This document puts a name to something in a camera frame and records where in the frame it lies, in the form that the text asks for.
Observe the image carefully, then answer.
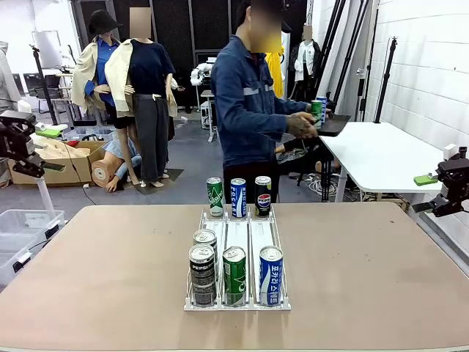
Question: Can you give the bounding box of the person's right forearm denim sleeve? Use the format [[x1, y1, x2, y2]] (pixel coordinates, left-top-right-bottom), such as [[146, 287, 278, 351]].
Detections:
[[241, 109, 294, 146]]

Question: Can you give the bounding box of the person's right hand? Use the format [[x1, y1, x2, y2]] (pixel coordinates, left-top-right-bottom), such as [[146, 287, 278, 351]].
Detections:
[[287, 111, 320, 140]]

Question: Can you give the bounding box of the white floor cable coil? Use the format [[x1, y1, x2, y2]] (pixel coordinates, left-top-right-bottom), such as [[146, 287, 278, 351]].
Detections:
[[307, 172, 338, 195]]

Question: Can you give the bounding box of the grey background work table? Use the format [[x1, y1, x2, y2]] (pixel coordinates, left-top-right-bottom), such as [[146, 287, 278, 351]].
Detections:
[[200, 89, 217, 142]]

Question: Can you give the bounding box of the black serving tray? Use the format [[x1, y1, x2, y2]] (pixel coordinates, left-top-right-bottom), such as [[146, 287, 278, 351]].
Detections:
[[317, 114, 352, 137]]

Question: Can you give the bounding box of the green Chilsung cider can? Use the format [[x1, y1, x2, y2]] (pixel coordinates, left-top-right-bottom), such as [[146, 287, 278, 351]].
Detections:
[[206, 177, 224, 218], [310, 100, 323, 128], [222, 246, 248, 307]]

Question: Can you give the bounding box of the mannequin in grey clothes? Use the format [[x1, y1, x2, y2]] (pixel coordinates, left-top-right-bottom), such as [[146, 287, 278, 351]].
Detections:
[[0, 40, 23, 114]]

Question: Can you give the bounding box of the black Pepsi can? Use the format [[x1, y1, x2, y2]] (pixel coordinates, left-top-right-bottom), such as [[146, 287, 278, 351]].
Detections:
[[188, 244, 217, 307], [193, 229, 218, 257], [254, 175, 273, 218]]

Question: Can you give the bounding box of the white board panel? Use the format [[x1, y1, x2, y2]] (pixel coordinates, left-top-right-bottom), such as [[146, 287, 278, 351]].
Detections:
[[32, 31, 63, 69]]

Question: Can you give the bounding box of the person's left forearm denim sleeve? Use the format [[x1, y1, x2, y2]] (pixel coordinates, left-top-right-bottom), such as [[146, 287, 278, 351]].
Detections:
[[273, 100, 312, 115]]

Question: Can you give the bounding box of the black leaning pole bundle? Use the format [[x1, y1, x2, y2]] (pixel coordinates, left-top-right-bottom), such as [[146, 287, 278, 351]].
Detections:
[[317, 0, 369, 122]]

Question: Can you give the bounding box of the brown cardboard box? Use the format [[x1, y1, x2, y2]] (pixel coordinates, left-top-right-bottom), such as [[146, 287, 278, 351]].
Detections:
[[7, 141, 109, 186]]

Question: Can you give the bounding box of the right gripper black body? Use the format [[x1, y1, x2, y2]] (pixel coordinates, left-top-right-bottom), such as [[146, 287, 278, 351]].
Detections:
[[437, 147, 469, 214]]

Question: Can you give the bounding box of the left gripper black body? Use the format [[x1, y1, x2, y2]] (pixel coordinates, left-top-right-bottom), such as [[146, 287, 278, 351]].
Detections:
[[0, 110, 37, 162]]

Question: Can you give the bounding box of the grey plastic crate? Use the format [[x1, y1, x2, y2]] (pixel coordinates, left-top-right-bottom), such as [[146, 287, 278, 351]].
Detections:
[[67, 126, 117, 142]]

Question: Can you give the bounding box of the mannequin yellow hoodie bucket hat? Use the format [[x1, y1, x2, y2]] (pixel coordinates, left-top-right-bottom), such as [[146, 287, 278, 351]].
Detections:
[[265, 18, 292, 100]]

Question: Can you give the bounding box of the lying mannequin light blue shirt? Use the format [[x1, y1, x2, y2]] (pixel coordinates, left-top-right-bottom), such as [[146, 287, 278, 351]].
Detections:
[[91, 141, 142, 194]]

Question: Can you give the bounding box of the clear plastic storage bin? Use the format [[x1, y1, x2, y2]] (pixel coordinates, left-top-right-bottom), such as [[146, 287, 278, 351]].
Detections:
[[0, 208, 66, 239], [0, 234, 48, 287]]

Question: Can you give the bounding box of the large white table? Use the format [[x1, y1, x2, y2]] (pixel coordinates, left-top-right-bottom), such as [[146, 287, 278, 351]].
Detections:
[[318, 120, 446, 202]]

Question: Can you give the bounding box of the clear acrylic can rack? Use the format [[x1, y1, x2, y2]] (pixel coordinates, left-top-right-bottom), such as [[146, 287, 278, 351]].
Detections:
[[183, 205, 293, 312]]

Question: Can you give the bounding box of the black tripod stand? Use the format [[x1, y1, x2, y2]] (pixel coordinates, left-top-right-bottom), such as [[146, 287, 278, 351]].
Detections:
[[373, 36, 399, 124], [29, 44, 59, 125]]

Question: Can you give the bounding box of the dark mannequin base plate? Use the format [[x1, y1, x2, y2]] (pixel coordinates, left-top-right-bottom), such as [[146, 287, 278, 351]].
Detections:
[[160, 167, 185, 183]]

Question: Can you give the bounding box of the mannequin black hat blue shirt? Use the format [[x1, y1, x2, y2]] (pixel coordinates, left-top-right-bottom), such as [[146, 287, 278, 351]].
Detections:
[[71, 10, 124, 129]]

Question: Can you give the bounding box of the mannequin white shirt black jacket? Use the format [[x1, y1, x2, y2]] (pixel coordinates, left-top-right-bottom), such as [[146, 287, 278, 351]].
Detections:
[[289, 23, 323, 103]]

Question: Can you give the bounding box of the mannequin cream jacket navy top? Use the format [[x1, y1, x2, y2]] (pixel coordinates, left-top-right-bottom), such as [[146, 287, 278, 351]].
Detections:
[[105, 5, 180, 188]]

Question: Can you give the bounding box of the person in denim jacket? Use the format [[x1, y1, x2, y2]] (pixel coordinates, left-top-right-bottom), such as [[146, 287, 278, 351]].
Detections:
[[210, 0, 320, 205]]

